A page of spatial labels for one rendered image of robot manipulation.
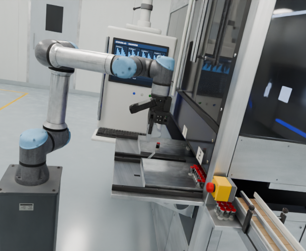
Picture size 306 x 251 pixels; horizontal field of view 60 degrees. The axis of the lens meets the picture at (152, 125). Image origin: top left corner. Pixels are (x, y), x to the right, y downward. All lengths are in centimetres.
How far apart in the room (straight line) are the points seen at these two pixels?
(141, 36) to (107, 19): 459
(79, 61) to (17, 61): 594
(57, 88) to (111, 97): 77
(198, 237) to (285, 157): 51
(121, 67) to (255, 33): 48
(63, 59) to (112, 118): 103
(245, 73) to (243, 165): 37
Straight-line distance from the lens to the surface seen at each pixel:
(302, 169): 131
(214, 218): 114
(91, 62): 104
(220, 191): 108
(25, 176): 134
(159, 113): 108
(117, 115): 205
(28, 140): 128
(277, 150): 121
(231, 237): 136
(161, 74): 105
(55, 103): 133
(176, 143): 177
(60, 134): 138
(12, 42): 698
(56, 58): 113
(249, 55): 104
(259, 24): 105
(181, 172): 142
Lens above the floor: 150
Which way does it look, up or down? 17 degrees down
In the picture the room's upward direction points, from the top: 10 degrees clockwise
